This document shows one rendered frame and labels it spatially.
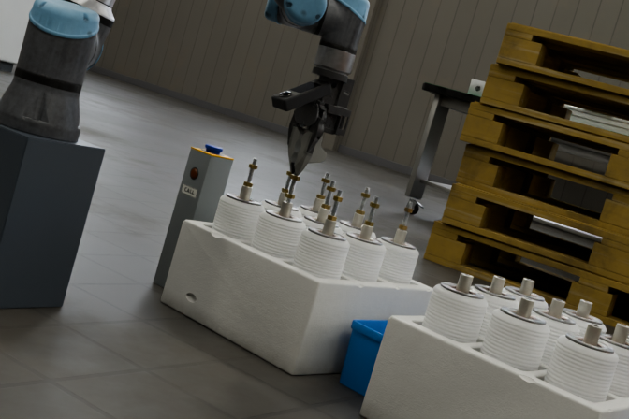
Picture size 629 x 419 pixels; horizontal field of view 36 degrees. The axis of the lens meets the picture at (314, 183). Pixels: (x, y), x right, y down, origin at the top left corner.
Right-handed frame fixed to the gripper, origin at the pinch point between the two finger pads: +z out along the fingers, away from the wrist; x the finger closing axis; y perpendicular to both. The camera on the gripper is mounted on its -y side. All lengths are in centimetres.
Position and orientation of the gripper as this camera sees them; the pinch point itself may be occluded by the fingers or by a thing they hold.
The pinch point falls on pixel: (293, 166)
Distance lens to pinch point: 191.3
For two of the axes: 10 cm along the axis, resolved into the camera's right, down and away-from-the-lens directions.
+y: 7.6, 1.7, 6.2
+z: -2.9, 9.5, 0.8
